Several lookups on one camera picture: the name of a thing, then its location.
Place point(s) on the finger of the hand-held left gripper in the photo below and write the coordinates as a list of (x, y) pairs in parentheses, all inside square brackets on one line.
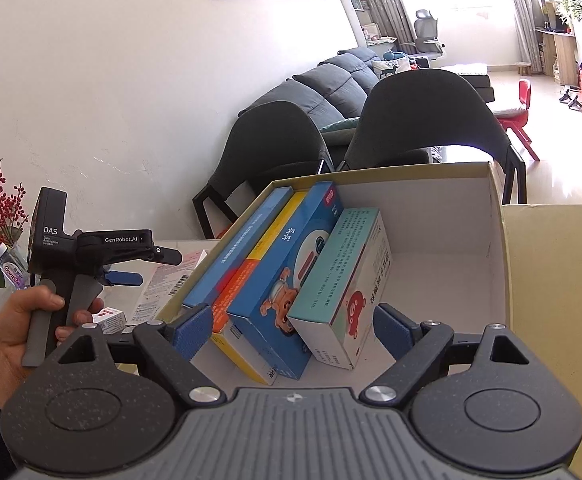
[(121, 278), (163, 256)]

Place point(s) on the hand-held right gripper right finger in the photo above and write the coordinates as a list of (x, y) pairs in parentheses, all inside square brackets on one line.
[(396, 327)]

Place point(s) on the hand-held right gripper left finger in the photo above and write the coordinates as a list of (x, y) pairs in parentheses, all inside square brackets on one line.
[(193, 330)]

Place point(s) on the thick white strawberry box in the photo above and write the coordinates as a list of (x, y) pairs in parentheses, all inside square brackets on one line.
[(108, 321)]

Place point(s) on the yellow orange medicine box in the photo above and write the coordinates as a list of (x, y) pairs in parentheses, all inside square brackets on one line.
[(241, 355)]

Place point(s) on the large blue medicine box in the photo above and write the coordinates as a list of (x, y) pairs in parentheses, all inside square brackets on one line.
[(236, 255)]

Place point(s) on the teal white bear medicine box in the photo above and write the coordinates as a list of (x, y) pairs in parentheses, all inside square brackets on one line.
[(341, 270)]

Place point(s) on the blue bear medicine box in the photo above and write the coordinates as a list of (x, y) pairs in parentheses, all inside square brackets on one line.
[(271, 280)]

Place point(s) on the cardboard shoe box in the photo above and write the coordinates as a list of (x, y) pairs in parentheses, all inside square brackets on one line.
[(446, 240)]

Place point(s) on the cardboard box lid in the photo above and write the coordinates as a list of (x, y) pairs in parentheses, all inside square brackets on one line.
[(561, 285)]

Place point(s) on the person's left hand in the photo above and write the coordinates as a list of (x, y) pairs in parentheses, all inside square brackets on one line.
[(6, 340)]

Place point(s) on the clear water bottle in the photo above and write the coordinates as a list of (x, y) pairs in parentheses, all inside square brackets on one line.
[(11, 265)]

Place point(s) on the dark dining chair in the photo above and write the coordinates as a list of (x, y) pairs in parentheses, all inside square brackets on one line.
[(421, 115), (271, 150)]

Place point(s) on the grey sofa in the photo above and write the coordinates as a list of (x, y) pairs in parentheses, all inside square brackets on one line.
[(331, 85)]

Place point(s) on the red child chair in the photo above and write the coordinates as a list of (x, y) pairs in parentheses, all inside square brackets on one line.
[(521, 105)]

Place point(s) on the deer print pillow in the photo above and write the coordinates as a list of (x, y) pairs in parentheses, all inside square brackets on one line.
[(391, 69)]

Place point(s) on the small wooden stool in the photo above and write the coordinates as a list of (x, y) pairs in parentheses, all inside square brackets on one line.
[(523, 66)]

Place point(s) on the grey office chair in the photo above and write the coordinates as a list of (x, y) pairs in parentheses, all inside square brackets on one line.
[(428, 30)]

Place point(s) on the white bookshelf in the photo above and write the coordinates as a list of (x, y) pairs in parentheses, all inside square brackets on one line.
[(353, 0)]

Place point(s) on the wooden computer desk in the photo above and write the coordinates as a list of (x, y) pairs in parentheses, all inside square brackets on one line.
[(563, 55)]

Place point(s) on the grey curtain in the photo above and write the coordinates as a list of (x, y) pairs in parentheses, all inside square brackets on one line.
[(381, 0), (521, 10)]

